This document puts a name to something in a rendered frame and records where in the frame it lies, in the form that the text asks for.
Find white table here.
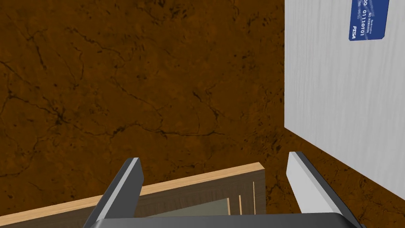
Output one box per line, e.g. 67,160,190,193
284,0,405,201

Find brown wooden cabinet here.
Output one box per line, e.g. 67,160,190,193
0,162,266,228

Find blue card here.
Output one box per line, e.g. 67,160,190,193
348,0,390,42

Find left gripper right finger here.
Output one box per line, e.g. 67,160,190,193
286,151,364,228

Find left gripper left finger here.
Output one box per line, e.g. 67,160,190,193
83,157,145,228

